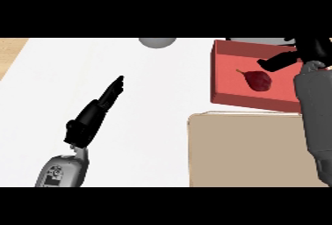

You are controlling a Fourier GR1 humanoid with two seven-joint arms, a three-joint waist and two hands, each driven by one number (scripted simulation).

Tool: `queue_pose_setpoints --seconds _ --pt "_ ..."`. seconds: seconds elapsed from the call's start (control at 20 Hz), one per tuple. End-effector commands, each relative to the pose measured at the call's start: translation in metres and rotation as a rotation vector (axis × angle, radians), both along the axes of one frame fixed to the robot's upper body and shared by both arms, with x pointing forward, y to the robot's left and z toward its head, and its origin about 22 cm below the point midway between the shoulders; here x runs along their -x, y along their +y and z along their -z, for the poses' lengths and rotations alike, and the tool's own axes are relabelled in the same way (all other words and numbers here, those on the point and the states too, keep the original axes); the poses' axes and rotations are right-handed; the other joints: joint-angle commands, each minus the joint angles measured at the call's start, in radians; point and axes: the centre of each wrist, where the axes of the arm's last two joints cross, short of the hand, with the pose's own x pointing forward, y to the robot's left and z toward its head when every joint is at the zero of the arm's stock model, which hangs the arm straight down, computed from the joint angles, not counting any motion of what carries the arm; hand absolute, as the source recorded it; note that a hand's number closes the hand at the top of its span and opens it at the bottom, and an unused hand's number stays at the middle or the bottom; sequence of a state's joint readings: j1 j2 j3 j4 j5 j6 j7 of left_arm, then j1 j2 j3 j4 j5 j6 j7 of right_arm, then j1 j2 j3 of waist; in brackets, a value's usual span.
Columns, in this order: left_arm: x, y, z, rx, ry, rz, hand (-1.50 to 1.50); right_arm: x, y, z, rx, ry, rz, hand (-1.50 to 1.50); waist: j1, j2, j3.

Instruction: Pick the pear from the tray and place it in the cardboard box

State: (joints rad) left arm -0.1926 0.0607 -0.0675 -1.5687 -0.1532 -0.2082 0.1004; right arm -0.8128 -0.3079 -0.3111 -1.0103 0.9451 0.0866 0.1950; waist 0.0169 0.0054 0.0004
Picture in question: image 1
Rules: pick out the tan cardboard box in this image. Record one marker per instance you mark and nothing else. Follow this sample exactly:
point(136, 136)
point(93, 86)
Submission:
point(251, 152)

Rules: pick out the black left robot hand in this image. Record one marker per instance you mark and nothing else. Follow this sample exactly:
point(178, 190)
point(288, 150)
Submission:
point(89, 117)

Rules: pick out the red tray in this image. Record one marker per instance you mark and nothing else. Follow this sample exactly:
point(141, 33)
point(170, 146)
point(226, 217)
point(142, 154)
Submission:
point(251, 79)

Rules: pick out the grey round object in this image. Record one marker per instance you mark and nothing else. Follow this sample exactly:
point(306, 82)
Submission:
point(157, 42)

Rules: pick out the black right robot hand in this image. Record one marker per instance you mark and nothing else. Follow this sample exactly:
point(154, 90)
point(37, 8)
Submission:
point(303, 52)

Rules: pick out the grey flat object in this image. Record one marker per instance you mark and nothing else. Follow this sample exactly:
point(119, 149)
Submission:
point(259, 40)

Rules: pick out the dark red pear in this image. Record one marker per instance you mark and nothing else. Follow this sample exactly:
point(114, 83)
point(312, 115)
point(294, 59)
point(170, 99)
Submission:
point(259, 80)

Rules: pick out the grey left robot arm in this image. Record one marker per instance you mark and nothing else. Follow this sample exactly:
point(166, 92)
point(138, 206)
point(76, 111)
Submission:
point(61, 172)

